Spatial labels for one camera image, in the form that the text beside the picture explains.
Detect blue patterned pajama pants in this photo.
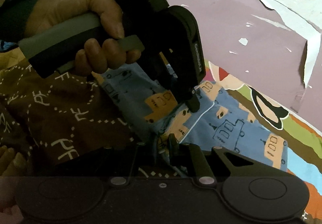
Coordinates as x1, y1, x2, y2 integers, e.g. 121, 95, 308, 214
94, 64, 288, 171

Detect grey dark sleeve forearm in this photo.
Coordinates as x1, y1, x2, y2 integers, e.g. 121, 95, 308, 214
1, 0, 38, 52

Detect person's left hand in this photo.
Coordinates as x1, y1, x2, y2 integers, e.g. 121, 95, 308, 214
25, 0, 141, 76

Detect person's right hand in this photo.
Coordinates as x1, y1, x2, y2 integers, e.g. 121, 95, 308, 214
0, 146, 29, 222

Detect brown colourful striped bedsheet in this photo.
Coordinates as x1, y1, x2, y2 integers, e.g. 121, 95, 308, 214
1, 50, 321, 223

